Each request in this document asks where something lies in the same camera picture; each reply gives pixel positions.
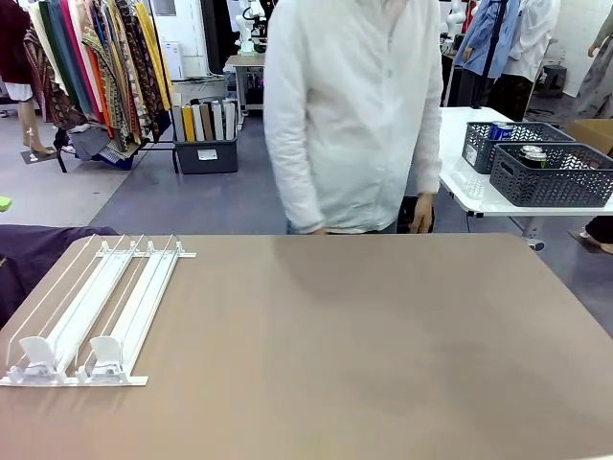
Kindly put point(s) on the cream hanging cloth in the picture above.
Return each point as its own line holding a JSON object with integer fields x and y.
{"x": 40, "y": 29}

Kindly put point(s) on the magenta hanging cloth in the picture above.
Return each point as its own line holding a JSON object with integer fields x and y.
{"x": 79, "y": 52}

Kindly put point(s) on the dark hanging trousers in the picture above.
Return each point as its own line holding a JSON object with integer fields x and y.
{"x": 512, "y": 96}

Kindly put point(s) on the background robot with green base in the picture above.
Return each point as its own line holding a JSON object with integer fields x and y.
{"x": 246, "y": 33}

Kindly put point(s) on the white side table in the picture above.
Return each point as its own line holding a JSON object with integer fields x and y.
{"x": 460, "y": 144}

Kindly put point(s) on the dark grey storage bin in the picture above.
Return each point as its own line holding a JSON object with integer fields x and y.
{"x": 206, "y": 158}

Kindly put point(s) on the grey plastic basket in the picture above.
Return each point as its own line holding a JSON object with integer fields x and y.
{"x": 551, "y": 187}
{"x": 476, "y": 144}

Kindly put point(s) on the brown board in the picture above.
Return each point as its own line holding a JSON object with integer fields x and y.
{"x": 207, "y": 122}

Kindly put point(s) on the yellow board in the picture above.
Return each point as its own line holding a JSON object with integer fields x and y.
{"x": 188, "y": 124}

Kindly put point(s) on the white hanging shirt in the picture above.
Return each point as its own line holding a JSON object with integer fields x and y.
{"x": 536, "y": 38}

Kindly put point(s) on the person's right forearm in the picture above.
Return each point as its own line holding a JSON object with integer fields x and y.
{"x": 301, "y": 201}

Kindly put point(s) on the dark purple cloth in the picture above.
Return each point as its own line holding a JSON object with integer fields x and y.
{"x": 29, "y": 249}

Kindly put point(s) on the small white appliance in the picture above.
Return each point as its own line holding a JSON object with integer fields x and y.
{"x": 172, "y": 62}

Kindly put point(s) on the dark green hanging cloth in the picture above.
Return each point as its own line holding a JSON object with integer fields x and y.
{"x": 57, "y": 43}

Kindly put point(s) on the brown paisley garment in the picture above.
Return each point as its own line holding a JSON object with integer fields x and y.
{"x": 52, "y": 105}

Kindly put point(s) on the bystander leg dark trousers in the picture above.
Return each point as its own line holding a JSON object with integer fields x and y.
{"x": 603, "y": 227}

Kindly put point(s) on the mannequin in grey dress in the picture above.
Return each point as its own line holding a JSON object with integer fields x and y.
{"x": 598, "y": 81}

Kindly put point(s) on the grey background work table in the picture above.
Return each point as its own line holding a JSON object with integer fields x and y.
{"x": 244, "y": 60}

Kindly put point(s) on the black stool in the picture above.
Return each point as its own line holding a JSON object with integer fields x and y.
{"x": 554, "y": 79}

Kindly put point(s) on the person's left hand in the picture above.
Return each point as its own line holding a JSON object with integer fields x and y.
{"x": 423, "y": 213}

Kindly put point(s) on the grey hanging skirt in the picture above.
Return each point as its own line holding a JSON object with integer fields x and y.
{"x": 474, "y": 88}

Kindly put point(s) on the person's left forearm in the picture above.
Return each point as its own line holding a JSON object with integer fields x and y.
{"x": 428, "y": 163}

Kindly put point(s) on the multicolour patterned hanging cloths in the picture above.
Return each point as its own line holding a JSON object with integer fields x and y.
{"x": 120, "y": 72}

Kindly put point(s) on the black background workbench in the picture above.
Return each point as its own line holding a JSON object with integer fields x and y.
{"x": 450, "y": 81}

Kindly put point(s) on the person in white jacket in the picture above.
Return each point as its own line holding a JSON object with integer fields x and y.
{"x": 354, "y": 120}

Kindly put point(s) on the light grey board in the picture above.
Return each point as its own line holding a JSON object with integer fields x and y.
{"x": 229, "y": 120}
{"x": 178, "y": 124}

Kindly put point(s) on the white dispenser pusher paddle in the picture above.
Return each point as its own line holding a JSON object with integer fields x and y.
{"x": 103, "y": 350}
{"x": 34, "y": 352}

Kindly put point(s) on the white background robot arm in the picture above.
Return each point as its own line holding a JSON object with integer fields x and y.
{"x": 455, "y": 19}

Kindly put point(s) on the mannequin in maroon top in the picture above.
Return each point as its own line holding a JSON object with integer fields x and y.
{"x": 12, "y": 48}

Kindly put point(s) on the white board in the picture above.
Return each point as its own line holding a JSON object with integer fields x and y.
{"x": 198, "y": 122}
{"x": 218, "y": 120}

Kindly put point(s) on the orange hanging cloth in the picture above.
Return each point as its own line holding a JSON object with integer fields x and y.
{"x": 98, "y": 96}

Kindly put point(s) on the grey cloth pile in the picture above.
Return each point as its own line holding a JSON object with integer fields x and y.
{"x": 88, "y": 141}

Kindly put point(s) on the white can dispenser rack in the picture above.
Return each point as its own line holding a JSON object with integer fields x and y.
{"x": 134, "y": 379}

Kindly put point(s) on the yellow hanging cloth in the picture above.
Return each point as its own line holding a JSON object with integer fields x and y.
{"x": 153, "y": 57}

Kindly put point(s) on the brown cardboard box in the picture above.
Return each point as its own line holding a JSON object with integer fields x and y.
{"x": 594, "y": 136}

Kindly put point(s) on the black clothes rack frame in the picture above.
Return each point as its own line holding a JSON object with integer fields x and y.
{"x": 158, "y": 149}

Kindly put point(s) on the blue patterned fabric stack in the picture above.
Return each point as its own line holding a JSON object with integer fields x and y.
{"x": 117, "y": 155}

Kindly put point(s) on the black garment stand pole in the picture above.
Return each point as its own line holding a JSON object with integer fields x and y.
{"x": 494, "y": 33}

